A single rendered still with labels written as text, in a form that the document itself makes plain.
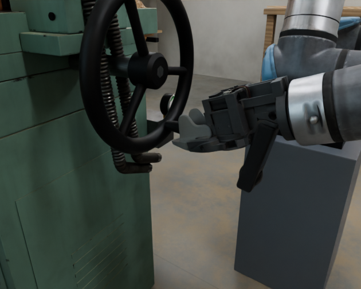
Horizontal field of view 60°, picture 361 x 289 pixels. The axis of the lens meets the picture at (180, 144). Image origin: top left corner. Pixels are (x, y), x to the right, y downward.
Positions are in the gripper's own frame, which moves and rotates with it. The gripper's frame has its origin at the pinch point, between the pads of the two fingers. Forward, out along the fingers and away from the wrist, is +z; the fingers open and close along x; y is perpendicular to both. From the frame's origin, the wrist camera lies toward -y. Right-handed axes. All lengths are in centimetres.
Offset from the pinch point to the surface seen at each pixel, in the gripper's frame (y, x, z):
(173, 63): 20, -343, 225
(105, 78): 14.5, 4.1, 7.7
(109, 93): 11.9, 3.8, 8.3
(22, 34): 24.8, 10.6, 15.5
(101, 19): 21.2, 10.8, -2.0
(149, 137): 2.3, 1.0, 5.4
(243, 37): 23, -336, 114
